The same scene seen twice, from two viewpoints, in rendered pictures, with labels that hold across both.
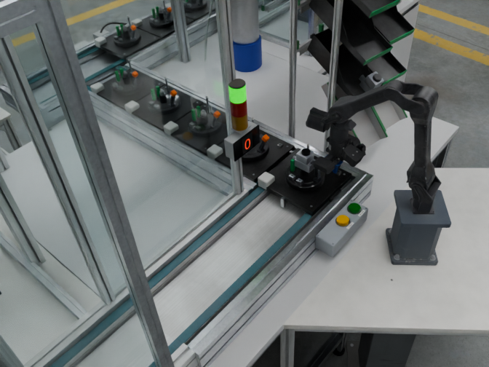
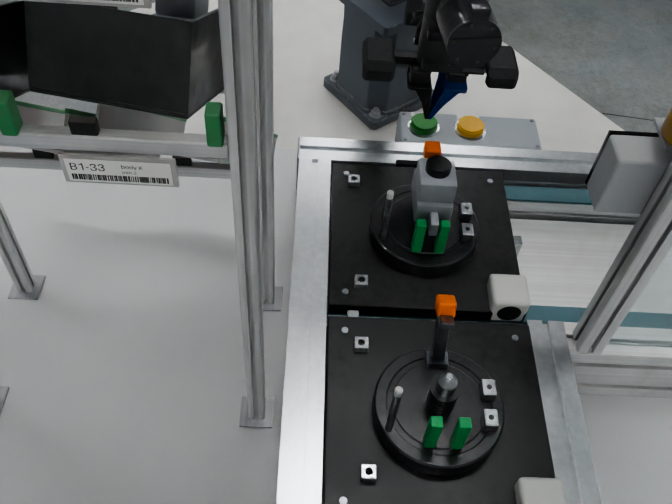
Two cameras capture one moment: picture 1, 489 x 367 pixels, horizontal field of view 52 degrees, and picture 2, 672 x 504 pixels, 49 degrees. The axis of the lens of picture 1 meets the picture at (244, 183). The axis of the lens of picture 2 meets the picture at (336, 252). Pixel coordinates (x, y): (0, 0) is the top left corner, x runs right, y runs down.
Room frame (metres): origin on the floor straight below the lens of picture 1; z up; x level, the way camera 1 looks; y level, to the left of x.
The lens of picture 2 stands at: (1.84, 0.13, 1.69)
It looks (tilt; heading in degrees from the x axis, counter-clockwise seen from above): 51 degrees down; 223
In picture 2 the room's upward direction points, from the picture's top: 6 degrees clockwise
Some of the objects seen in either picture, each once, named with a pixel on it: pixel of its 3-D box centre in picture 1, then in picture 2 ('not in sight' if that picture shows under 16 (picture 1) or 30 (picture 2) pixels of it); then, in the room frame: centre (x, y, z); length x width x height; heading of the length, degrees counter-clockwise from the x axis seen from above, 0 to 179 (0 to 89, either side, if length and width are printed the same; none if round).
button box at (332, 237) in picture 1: (341, 227); (465, 144); (1.10, -0.31, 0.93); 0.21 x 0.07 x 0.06; 136
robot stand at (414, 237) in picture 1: (415, 228); (385, 45); (1.05, -0.54, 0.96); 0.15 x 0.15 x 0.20; 84
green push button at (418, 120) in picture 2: (354, 208); (423, 126); (1.15, -0.36, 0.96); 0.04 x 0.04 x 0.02
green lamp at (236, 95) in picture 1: (237, 92); not in sight; (1.25, 0.00, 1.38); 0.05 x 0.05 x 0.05
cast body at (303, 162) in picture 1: (303, 157); (434, 190); (1.31, -0.21, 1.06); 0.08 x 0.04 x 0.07; 46
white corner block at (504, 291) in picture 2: (265, 180); (506, 298); (1.30, -0.08, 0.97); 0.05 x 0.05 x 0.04; 46
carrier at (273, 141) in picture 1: (249, 140); (443, 395); (1.48, -0.03, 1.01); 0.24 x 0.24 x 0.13; 46
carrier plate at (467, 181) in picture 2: (304, 179); (421, 237); (1.31, -0.22, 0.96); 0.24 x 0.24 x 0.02; 46
